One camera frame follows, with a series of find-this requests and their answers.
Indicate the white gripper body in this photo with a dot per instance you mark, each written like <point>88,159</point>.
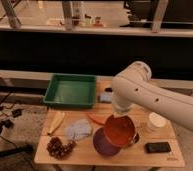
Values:
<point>121,112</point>

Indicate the orange bowl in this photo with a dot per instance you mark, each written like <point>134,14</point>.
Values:
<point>119,131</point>

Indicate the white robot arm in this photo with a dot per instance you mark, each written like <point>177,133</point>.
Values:
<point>132,85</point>

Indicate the orange carrot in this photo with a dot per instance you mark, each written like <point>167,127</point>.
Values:
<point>96,118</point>

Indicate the small metal can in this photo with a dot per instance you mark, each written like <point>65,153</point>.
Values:
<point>136,138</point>

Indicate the white cup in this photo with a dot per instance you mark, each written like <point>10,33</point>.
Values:
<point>155,122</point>

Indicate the purple bowl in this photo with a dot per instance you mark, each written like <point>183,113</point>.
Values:
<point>102,146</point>

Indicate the light blue cloth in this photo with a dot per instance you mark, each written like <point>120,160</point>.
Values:
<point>78,130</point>

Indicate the black smartphone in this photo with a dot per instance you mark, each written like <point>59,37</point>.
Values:
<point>158,147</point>

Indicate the green plastic tray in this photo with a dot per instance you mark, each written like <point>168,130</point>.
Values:
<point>71,91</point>

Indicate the yellow banana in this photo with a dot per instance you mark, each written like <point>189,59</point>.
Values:
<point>57,120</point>

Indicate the bunch of dark grapes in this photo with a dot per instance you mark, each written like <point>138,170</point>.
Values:
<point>58,150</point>

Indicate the black handled tool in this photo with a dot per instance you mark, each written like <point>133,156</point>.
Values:
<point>108,89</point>

